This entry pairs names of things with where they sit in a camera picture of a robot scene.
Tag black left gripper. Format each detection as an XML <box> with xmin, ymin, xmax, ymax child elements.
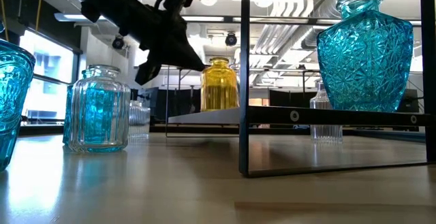
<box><xmin>129</xmin><ymin>9</ymin><xmax>207</xmax><ymax>86</ymax></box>

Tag clear ribbed glass jar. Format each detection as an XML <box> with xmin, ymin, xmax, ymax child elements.
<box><xmin>64</xmin><ymin>64</ymin><xmax>132</xmax><ymax>155</ymax></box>
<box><xmin>129</xmin><ymin>100</ymin><xmax>151</xmax><ymax>140</ymax></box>

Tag yellow ribbed glass jar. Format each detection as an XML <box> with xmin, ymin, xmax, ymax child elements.
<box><xmin>200</xmin><ymin>57</ymin><xmax>240</xmax><ymax>112</ymax></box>

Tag teal quilted glass vase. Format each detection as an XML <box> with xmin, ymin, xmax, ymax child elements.
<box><xmin>62</xmin><ymin>69</ymin><xmax>119</xmax><ymax>150</ymax></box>

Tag teal star-cut glass vase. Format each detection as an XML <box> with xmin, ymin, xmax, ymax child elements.
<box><xmin>315</xmin><ymin>0</ymin><xmax>415</xmax><ymax>113</ymax></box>

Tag black office partition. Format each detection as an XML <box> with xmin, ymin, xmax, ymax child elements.
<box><xmin>268</xmin><ymin>89</ymin><xmax>320</xmax><ymax>108</ymax></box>
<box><xmin>146</xmin><ymin>86</ymin><xmax>202</xmax><ymax>123</ymax></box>

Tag long ceiling light strip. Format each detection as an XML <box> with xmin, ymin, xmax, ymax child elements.
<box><xmin>54</xmin><ymin>12</ymin><xmax>423</xmax><ymax>27</ymax></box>

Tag bright office window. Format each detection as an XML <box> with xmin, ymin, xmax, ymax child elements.
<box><xmin>18</xmin><ymin>29</ymin><xmax>75</xmax><ymax>127</ymax></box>

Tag white ceiling pipes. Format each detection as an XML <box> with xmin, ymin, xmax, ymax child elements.
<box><xmin>250</xmin><ymin>0</ymin><xmax>316</xmax><ymax>68</ymax></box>

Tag teal embossed glass vase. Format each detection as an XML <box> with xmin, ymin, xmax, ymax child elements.
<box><xmin>0</xmin><ymin>39</ymin><xmax>37</xmax><ymax>172</ymax></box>

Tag clear ribbed square decanter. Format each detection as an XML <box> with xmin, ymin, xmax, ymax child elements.
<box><xmin>309</xmin><ymin>78</ymin><xmax>344</xmax><ymax>145</ymax></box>

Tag black desk monitor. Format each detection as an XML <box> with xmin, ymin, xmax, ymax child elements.
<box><xmin>396</xmin><ymin>88</ymin><xmax>420</xmax><ymax>113</ymax></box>

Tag black dome camera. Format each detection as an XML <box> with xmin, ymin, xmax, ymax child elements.
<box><xmin>224</xmin><ymin>31</ymin><xmax>238</xmax><ymax>47</ymax></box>
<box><xmin>111</xmin><ymin>35</ymin><xmax>125</xmax><ymax>50</ymax></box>

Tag black aluminium table frame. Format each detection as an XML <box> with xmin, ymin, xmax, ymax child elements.
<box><xmin>16</xmin><ymin>123</ymin><xmax>426</xmax><ymax>144</ymax></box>

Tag wooden shelf with black frame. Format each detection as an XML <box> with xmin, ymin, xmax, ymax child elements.
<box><xmin>166</xmin><ymin>0</ymin><xmax>436</xmax><ymax>179</ymax></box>

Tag silver ventilation duct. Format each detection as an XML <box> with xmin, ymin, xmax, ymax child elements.
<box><xmin>301</xmin><ymin>0</ymin><xmax>341</xmax><ymax>50</ymax></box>

